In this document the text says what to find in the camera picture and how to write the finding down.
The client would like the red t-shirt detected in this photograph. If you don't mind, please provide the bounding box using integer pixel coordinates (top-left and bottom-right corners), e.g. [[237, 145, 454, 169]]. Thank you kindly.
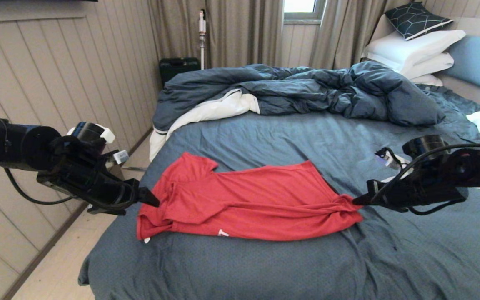
[[136, 152, 364, 242]]

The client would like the white bed linen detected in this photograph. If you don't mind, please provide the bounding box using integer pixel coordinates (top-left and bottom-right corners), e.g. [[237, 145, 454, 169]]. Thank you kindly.
[[149, 88, 260, 162]]

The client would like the dark blue crumpled duvet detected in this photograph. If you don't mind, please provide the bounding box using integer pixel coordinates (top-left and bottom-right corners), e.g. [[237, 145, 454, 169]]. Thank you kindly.
[[152, 60, 447, 132]]

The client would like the black hard case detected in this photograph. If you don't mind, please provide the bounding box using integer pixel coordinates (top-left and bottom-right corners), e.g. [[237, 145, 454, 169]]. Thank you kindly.
[[159, 57, 201, 86]]

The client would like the large white pillow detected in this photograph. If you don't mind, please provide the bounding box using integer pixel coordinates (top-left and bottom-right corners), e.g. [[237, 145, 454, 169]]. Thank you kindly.
[[362, 29, 466, 75]]

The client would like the white stick vacuum cleaner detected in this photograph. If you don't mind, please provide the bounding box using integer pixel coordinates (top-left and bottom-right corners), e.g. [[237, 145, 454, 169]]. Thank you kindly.
[[199, 9, 207, 69]]

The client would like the beige curtain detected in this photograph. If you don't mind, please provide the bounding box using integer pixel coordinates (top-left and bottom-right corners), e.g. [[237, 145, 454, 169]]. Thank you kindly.
[[309, 0, 411, 70], [147, 0, 284, 70]]

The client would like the dark patterned cushion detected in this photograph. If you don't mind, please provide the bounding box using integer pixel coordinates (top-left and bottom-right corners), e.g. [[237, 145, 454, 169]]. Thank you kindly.
[[385, 2, 454, 41]]

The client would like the grey framed window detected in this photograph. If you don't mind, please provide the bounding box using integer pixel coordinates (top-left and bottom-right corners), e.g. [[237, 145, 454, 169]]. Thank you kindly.
[[284, 0, 326, 24]]

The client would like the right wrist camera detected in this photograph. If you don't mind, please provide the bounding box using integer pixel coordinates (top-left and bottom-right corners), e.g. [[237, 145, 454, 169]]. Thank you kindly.
[[402, 134, 449, 158]]

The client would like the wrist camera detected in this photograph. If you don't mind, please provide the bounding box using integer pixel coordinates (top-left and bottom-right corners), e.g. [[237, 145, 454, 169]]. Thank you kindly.
[[402, 134, 449, 158], [67, 122, 116, 144]]

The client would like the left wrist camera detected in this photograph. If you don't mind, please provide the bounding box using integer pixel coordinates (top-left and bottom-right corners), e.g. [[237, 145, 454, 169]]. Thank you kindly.
[[67, 122, 116, 144]]

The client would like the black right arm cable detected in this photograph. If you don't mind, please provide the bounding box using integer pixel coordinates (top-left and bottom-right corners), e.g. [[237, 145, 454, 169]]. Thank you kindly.
[[373, 143, 480, 215]]

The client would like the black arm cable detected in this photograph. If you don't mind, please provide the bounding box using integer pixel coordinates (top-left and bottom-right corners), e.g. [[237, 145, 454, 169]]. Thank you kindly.
[[0, 106, 76, 206], [373, 143, 480, 215]]

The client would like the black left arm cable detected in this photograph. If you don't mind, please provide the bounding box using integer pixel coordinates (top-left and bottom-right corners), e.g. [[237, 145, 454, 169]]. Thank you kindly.
[[0, 106, 76, 206]]

